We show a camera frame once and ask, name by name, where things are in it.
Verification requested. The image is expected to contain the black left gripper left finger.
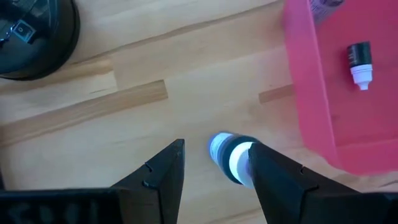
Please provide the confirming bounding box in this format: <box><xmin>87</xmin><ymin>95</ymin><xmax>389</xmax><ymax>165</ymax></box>
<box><xmin>110</xmin><ymin>138</ymin><xmax>186</xmax><ymax>224</ymax></box>

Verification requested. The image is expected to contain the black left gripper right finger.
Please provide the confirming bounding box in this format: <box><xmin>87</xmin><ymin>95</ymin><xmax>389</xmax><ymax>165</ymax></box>
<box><xmin>248</xmin><ymin>142</ymin><xmax>398</xmax><ymax>224</ymax></box>

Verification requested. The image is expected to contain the small dark blue dropper bottle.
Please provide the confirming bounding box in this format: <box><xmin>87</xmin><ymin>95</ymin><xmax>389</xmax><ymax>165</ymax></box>
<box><xmin>207</xmin><ymin>131</ymin><xmax>261</xmax><ymax>190</ymax></box>

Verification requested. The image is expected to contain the large purple food coloring bottle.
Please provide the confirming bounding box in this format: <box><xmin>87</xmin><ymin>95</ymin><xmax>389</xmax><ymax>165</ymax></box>
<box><xmin>308</xmin><ymin>0</ymin><xmax>346</xmax><ymax>26</ymax></box>

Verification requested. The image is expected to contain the pink translucent plastic bin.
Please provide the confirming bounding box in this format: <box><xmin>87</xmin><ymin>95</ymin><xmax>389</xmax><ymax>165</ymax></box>
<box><xmin>282</xmin><ymin>0</ymin><xmax>398</xmax><ymax>177</ymax></box>

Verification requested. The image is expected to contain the small black dropper bottle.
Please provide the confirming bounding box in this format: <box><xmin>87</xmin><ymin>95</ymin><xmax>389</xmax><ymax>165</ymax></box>
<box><xmin>346</xmin><ymin>40</ymin><xmax>374</xmax><ymax>91</ymax></box>

